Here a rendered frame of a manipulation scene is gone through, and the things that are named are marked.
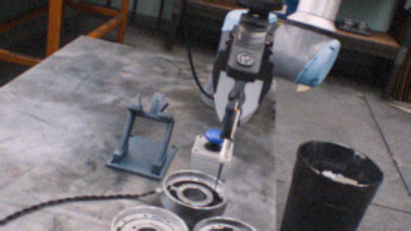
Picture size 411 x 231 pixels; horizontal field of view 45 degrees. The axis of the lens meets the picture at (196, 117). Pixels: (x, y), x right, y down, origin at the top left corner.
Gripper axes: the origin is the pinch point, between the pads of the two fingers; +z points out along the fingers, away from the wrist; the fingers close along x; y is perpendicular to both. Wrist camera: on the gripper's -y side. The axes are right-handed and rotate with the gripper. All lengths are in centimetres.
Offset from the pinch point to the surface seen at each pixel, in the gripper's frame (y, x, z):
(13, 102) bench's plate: 10.6, 44.3, 13.0
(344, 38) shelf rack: 328, -62, 52
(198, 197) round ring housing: -7.2, 2.0, 11.8
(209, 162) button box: 1.5, 2.0, 9.9
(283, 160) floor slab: 175, -28, 94
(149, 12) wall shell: 380, 111, 80
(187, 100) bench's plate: 34.4, 12.4, 13.1
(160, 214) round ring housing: -16.9, 6.2, 9.7
